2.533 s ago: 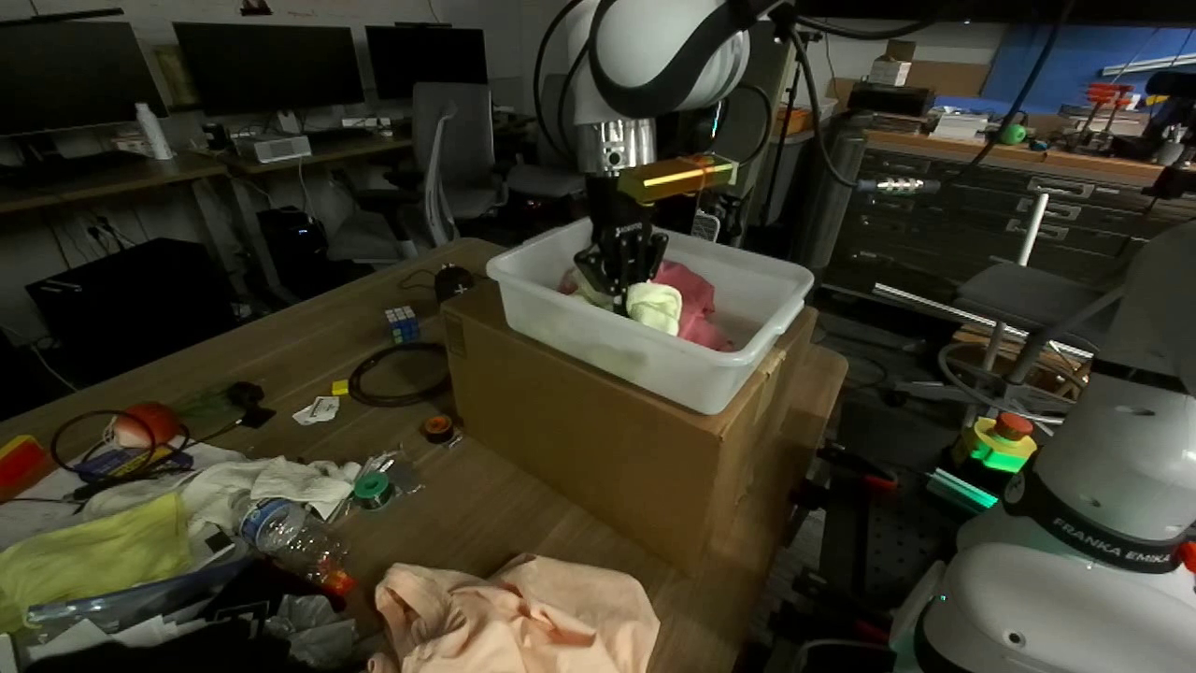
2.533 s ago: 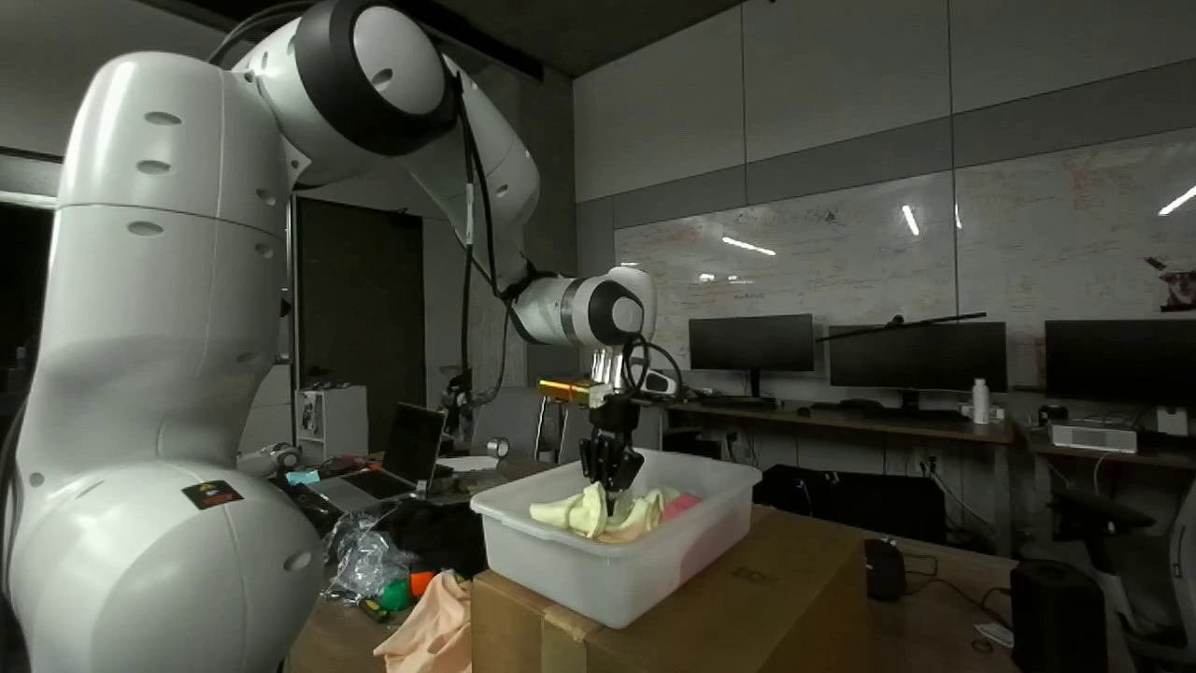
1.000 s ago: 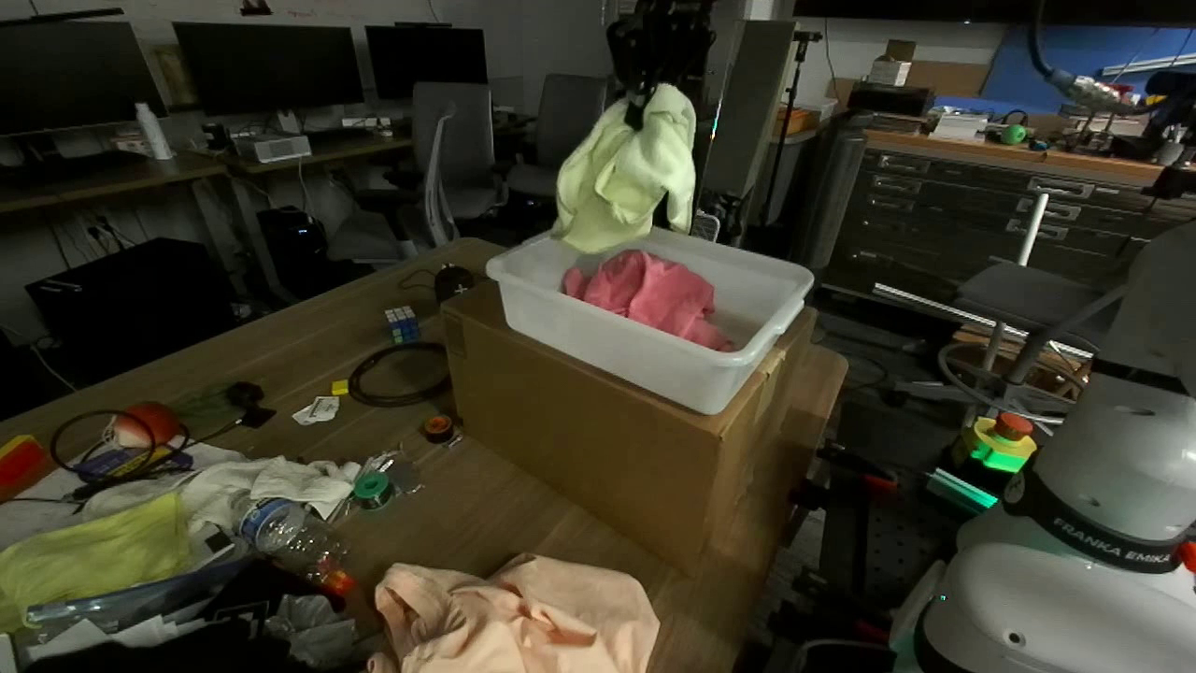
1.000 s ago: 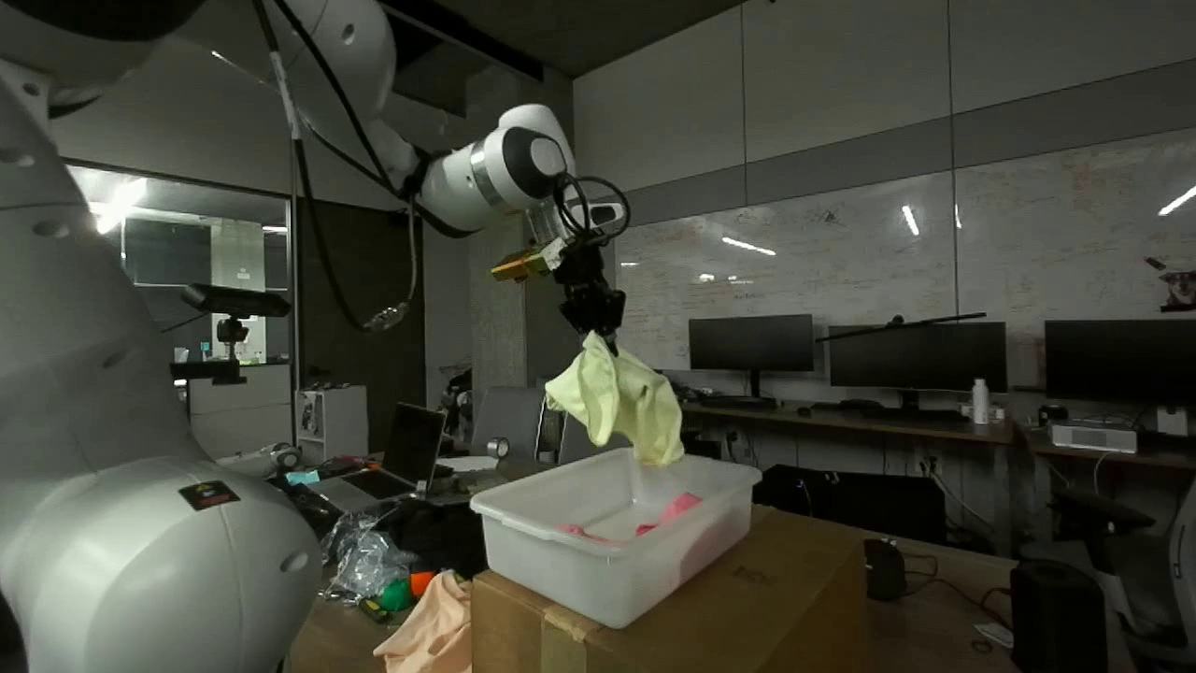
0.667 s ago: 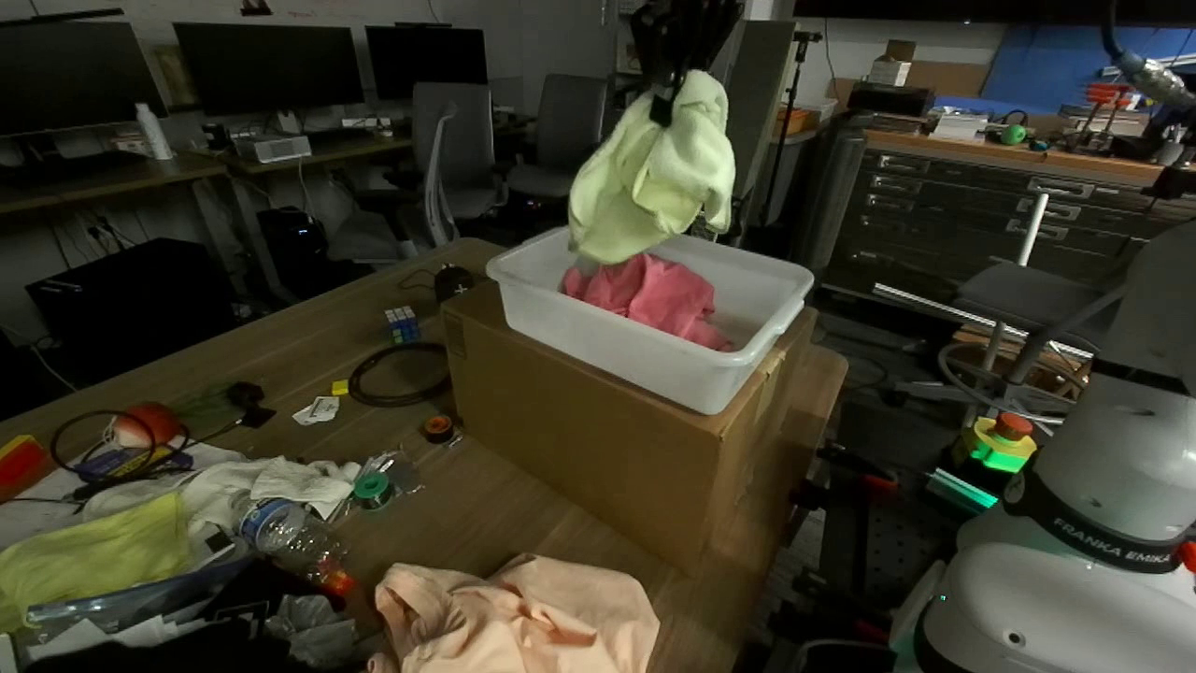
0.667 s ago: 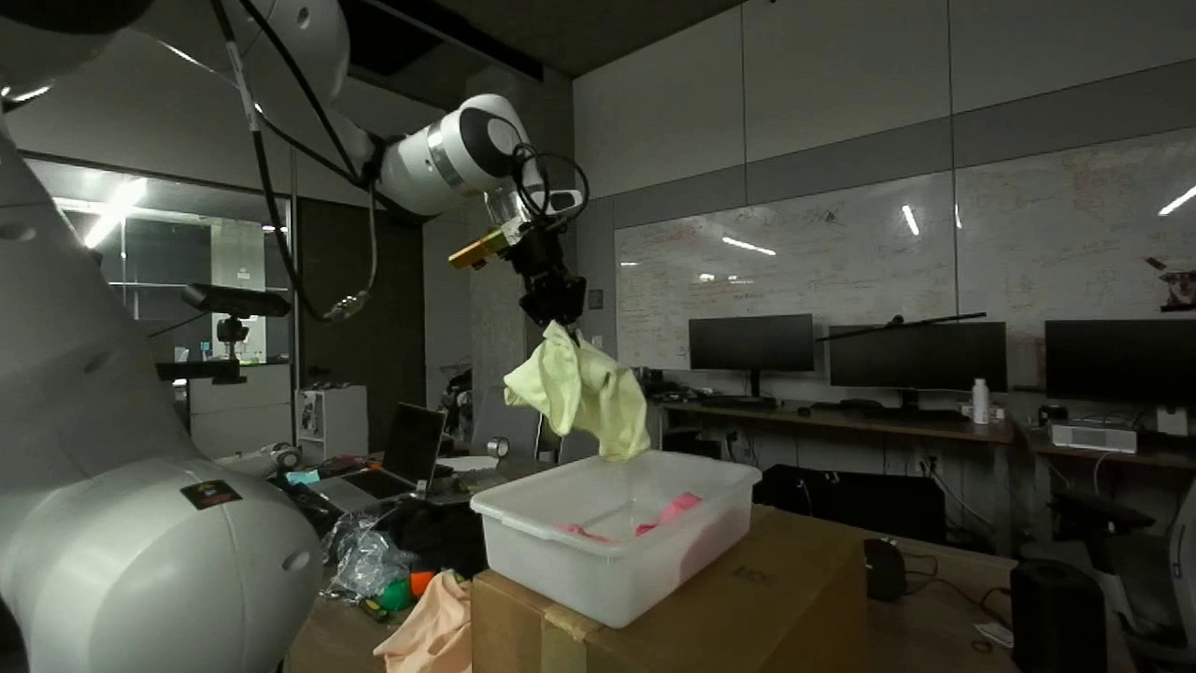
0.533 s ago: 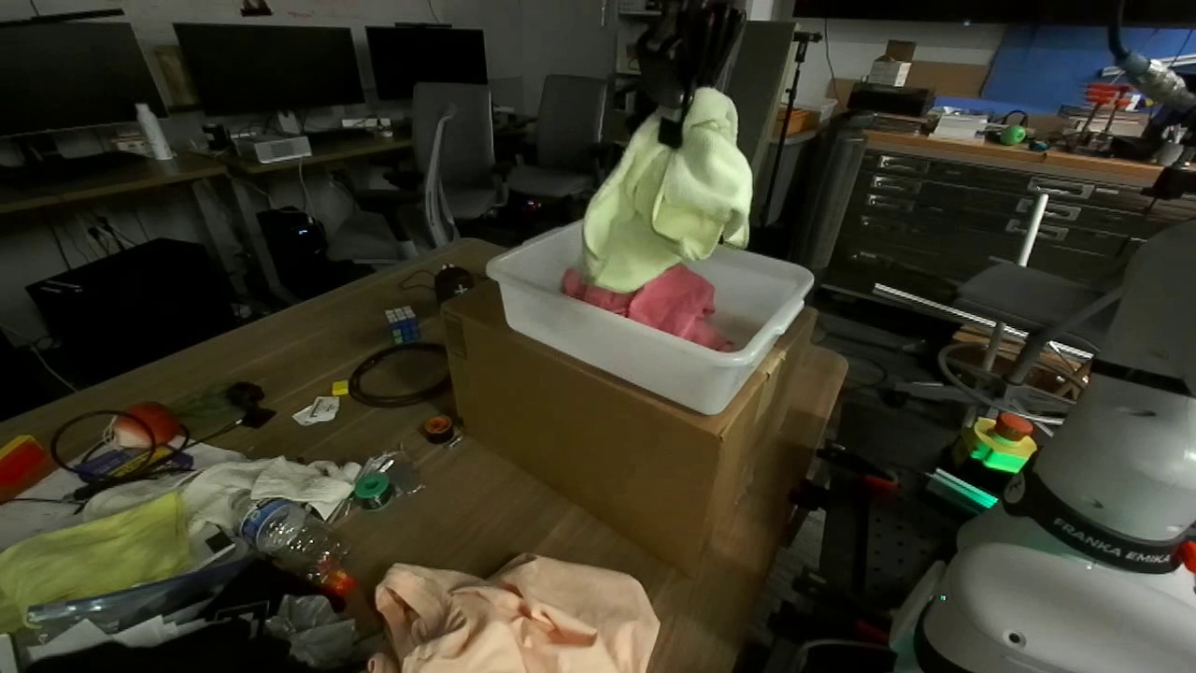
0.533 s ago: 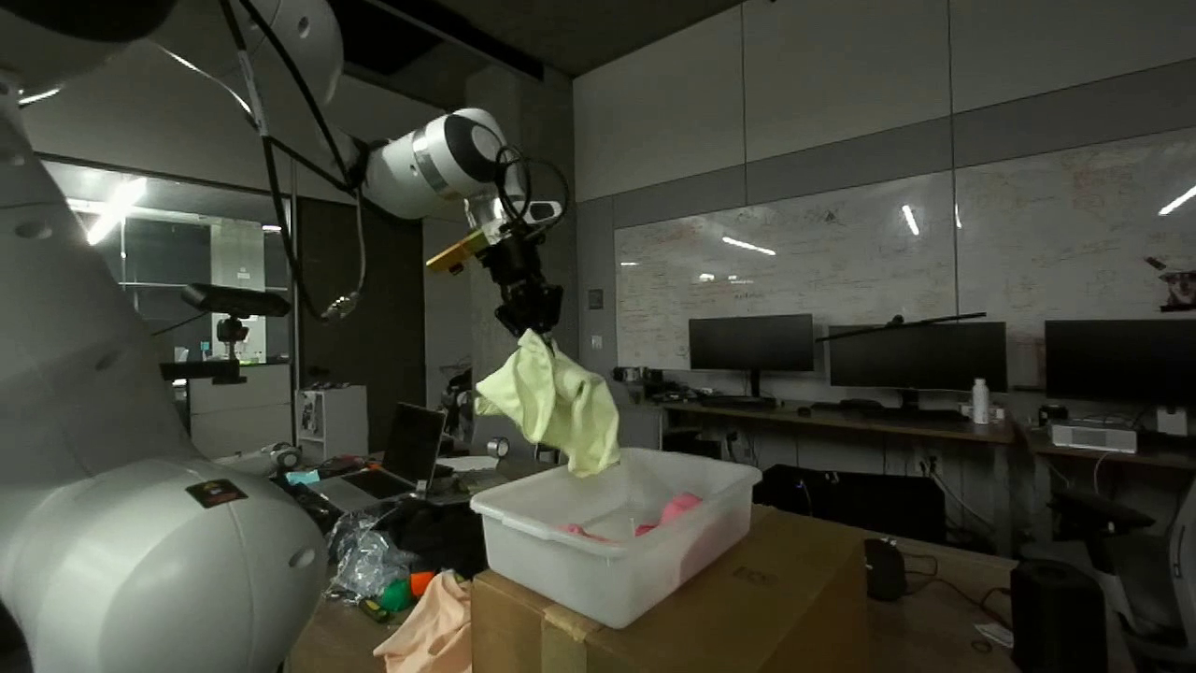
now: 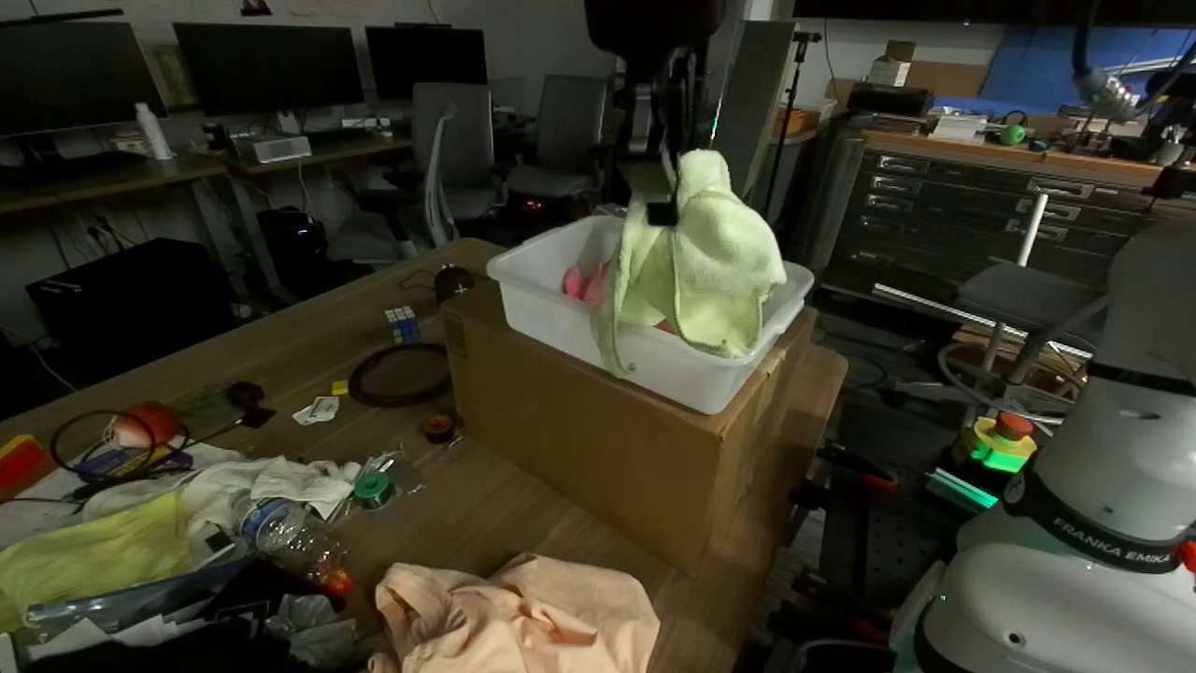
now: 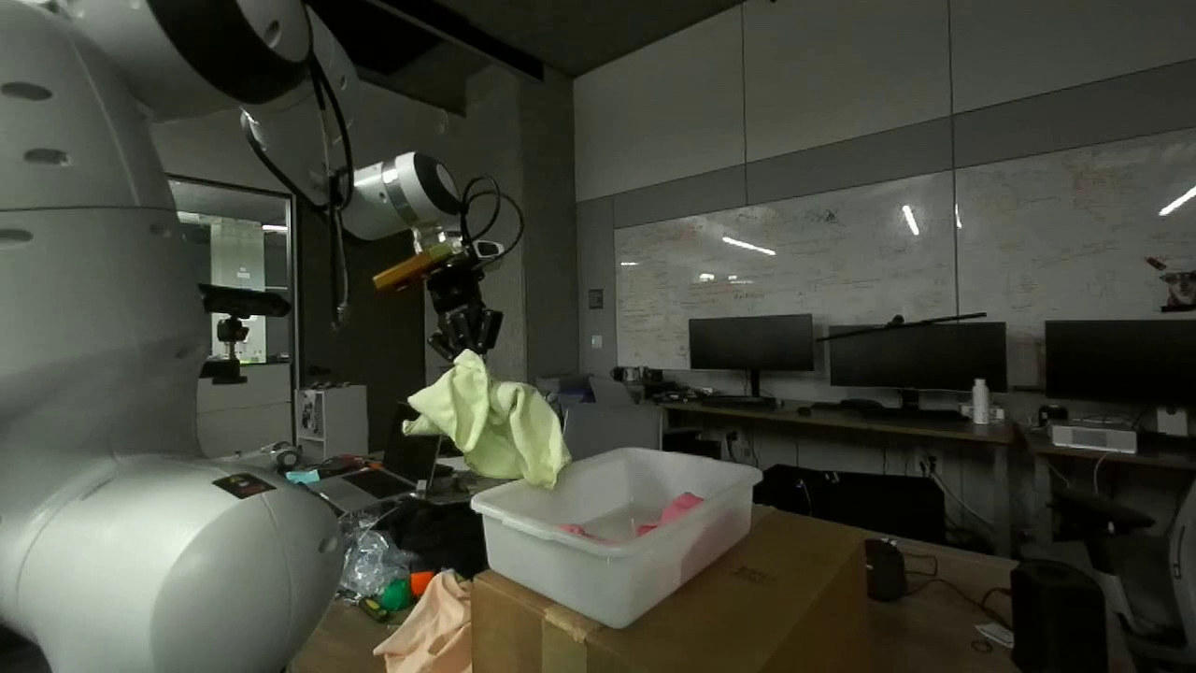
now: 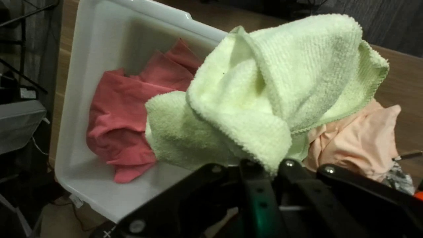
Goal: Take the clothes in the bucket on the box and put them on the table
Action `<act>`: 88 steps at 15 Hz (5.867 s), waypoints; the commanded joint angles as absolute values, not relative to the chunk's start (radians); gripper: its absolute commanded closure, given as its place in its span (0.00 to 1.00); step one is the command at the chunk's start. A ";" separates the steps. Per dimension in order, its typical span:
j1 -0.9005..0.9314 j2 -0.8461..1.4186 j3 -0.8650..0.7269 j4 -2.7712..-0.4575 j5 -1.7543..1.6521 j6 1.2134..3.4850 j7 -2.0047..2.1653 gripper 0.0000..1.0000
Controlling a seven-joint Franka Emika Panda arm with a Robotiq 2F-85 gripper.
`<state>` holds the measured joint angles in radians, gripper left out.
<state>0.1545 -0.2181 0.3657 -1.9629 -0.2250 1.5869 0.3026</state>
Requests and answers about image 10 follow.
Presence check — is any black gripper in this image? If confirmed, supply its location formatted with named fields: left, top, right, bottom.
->
left=424, top=254, right=508, bottom=370

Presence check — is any light green terry towel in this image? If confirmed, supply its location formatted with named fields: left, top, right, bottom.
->
left=401, top=347, right=576, bottom=493

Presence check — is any red cloth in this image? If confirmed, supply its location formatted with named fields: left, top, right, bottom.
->
left=557, top=487, right=709, bottom=545

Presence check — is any brown cardboard box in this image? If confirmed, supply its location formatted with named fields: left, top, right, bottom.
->
left=467, top=499, right=871, bottom=673

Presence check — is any white cabinet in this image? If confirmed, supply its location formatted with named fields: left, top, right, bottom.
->
left=297, top=380, right=374, bottom=466

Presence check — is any grey office chair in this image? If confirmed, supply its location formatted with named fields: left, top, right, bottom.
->
left=533, top=375, right=674, bottom=466
left=1095, top=477, right=1196, bottom=673

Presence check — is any black cloth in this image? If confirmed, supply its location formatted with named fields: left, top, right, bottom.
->
left=383, top=493, right=494, bottom=584

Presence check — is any small green toy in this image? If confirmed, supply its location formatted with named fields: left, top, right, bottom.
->
left=370, top=570, right=420, bottom=615

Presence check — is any white plastic bin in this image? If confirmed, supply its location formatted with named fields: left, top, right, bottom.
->
left=467, top=444, right=768, bottom=633

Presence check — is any black computer monitor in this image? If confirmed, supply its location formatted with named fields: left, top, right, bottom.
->
left=1043, top=318, right=1196, bottom=404
left=825, top=318, right=1014, bottom=418
left=683, top=311, right=821, bottom=404

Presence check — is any long wooden desk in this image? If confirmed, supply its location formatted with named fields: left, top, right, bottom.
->
left=658, top=391, right=1196, bottom=474

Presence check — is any small black object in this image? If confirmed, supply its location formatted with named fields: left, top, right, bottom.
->
left=865, top=533, right=913, bottom=604

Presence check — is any white plastic bottle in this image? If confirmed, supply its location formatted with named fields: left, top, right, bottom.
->
left=966, top=375, right=993, bottom=428

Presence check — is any white paper scrap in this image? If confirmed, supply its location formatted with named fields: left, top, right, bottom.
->
left=972, top=615, right=1016, bottom=655

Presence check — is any white desktop device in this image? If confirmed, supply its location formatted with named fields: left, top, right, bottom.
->
left=1045, top=418, right=1144, bottom=461

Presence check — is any black cylinder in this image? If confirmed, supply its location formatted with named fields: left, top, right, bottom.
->
left=1006, top=552, right=1115, bottom=673

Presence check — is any yellow wrist camera bar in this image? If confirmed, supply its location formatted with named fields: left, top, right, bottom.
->
left=370, top=242, right=460, bottom=300

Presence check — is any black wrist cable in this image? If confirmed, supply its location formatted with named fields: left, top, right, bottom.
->
left=456, top=176, right=526, bottom=267

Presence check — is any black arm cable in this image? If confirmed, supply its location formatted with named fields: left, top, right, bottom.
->
left=236, top=0, right=368, bottom=330

